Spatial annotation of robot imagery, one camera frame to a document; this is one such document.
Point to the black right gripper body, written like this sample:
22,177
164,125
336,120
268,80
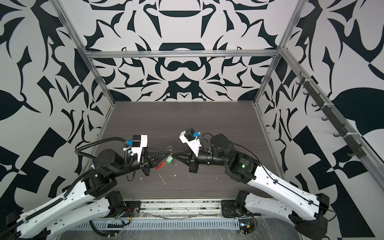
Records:
195,163

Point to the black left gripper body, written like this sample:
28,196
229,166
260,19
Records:
143,165

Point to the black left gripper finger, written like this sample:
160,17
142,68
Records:
156,160
154,153

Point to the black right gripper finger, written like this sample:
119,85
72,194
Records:
181,153
184,159

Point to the green key tag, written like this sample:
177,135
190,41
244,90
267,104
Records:
169,160

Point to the large metal keyring red handle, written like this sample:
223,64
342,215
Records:
169,148

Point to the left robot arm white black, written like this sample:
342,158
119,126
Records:
88,198

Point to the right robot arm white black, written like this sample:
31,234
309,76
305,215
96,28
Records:
305,211

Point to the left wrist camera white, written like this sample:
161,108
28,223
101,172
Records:
133,148

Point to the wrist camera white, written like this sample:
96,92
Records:
193,139
133,148

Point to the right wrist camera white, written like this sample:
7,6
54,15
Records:
193,139

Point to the aluminium front rail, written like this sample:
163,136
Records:
180,208

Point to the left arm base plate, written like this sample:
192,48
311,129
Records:
132,209

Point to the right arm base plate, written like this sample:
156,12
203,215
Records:
234,209

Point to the white slotted cable duct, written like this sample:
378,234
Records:
186,224

